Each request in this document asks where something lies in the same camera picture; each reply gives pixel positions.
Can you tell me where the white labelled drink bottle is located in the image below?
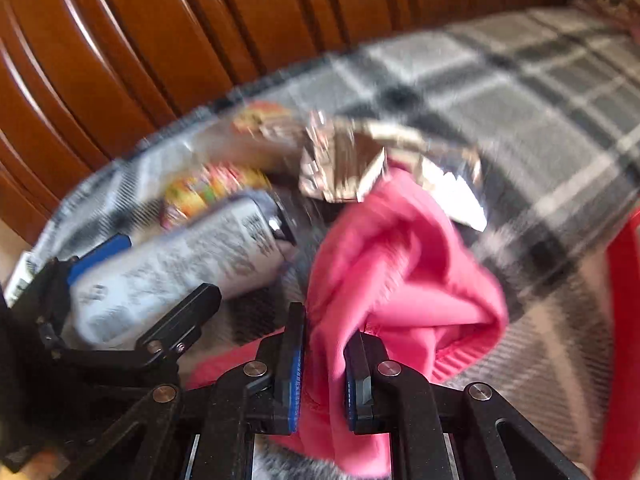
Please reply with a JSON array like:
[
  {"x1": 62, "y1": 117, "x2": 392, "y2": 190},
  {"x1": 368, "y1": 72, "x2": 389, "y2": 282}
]
[{"x1": 70, "y1": 191, "x2": 297, "y2": 350}]

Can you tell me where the pink garment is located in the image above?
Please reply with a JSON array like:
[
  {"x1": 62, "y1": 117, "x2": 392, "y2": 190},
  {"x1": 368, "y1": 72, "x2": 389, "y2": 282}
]
[{"x1": 184, "y1": 167, "x2": 510, "y2": 479}]

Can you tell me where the colourful snack bag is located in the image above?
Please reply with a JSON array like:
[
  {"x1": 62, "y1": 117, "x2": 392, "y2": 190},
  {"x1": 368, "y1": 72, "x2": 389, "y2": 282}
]
[{"x1": 160, "y1": 162, "x2": 271, "y2": 230}]

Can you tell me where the clear snack packet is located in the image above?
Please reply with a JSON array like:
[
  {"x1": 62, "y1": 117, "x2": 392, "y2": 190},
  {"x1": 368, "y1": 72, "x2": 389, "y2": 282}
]
[{"x1": 231, "y1": 101, "x2": 307, "y2": 172}]

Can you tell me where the brown wooden headboard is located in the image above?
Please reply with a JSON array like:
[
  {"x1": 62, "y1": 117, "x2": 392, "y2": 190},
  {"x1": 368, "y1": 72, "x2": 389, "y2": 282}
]
[{"x1": 1, "y1": 0, "x2": 570, "y2": 242}]

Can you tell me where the red box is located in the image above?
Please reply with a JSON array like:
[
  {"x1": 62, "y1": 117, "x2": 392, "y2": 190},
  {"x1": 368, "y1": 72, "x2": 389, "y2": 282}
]
[{"x1": 596, "y1": 211, "x2": 640, "y2": 479}]

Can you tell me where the silver foil pouch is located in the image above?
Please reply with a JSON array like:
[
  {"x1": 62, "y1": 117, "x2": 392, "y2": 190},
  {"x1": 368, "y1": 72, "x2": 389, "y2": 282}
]
[{"x1": 298, "y1": 110, "x2": 488, "y2": 232}]

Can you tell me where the grey plaid blanket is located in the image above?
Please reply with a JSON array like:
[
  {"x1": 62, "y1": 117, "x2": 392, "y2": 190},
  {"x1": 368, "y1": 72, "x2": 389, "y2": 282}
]
[{"x1": 30, "y1": 8, "x2": 639, "y2": 467}]

